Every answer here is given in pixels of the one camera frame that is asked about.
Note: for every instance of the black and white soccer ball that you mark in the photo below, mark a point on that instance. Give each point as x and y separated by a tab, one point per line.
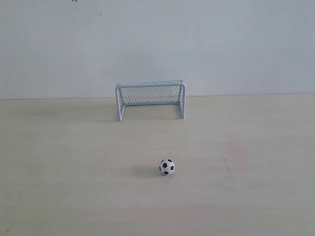
166	166

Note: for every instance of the small white soccer goal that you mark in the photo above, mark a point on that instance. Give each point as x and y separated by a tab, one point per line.
171	92

